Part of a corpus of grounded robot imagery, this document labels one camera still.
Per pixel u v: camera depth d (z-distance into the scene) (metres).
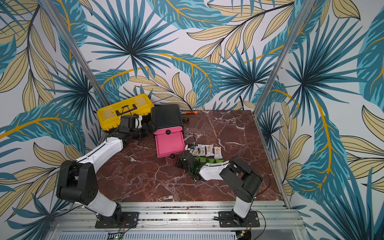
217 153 0.96
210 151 0.97
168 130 0.89
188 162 0.70
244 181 0.47
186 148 0.84
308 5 0.68
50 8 0.68
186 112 1.20
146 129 0.79
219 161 0.93
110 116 0.93
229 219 0.73
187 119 1.13
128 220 0.73
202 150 0.96
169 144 0.92
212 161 0.93
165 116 0.96
